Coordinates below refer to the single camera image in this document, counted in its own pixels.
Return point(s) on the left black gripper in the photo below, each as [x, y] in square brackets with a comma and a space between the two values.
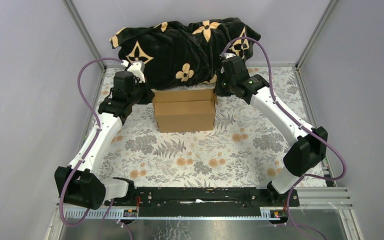
[149, 94]

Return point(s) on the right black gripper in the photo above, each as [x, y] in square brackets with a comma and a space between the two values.
[219, 76]

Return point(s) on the brown cardboard box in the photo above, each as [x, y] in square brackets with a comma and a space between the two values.
[178, 111]

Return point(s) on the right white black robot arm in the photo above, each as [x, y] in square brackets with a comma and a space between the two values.
[305, 151]

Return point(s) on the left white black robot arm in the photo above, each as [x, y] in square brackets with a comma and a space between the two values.
[79, 184]

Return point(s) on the black blanket with tan flowers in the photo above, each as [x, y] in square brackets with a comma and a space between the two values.
[177, 55]

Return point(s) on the floral patterned table mat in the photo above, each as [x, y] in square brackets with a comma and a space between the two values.
[244, 149]

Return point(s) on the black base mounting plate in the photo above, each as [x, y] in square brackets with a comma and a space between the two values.
[200, 202]

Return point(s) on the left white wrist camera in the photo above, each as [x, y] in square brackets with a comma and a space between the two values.
[137, 68]

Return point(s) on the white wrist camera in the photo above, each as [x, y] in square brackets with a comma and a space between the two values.
[227, 55]
[137, 68]

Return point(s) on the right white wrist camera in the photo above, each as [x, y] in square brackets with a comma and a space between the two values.
[227, 55]

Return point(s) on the aluminium frame rail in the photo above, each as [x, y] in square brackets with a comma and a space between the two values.
[313, 198]

